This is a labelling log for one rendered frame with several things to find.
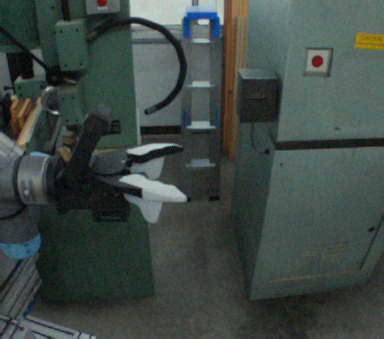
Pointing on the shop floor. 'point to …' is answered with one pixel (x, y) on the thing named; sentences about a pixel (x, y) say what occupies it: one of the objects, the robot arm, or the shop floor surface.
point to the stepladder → (209, 99)
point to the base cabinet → (93, 256)
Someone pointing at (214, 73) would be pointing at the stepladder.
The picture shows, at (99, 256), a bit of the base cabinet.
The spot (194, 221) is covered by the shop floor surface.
